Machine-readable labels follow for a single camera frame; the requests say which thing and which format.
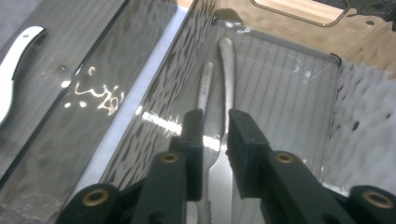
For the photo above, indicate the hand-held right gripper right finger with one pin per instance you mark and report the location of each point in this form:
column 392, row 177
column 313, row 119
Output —
column 267, row 180

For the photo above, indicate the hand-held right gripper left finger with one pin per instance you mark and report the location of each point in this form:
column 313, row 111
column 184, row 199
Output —
column 168, row 186

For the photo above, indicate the smoky clear plastic bin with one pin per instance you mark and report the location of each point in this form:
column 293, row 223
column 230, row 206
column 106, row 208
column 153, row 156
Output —
column 62, row 140
column 280, row 93

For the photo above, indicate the steel fork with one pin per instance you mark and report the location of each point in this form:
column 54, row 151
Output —
column 206, row 84

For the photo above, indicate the steel table knife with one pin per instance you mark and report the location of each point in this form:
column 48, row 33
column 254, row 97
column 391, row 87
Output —
column 227, row 77

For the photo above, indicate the white spoon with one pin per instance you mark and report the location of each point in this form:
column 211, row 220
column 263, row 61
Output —
column 12, row 62

